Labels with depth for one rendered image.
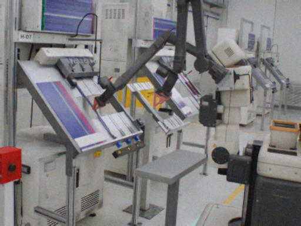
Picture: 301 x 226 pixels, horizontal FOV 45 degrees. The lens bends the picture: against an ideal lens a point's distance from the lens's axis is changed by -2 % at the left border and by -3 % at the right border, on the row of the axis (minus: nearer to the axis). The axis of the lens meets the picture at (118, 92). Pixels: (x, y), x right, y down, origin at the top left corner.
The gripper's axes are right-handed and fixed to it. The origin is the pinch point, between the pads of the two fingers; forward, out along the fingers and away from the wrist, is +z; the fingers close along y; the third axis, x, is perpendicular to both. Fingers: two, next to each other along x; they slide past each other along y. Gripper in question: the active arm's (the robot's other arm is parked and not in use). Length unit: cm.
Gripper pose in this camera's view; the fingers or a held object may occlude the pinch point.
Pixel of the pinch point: (94, 108)
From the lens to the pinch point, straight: 244.3
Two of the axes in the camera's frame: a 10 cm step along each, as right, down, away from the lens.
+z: -6.1, 6.5, 4.5
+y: -5.5, 0.6, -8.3
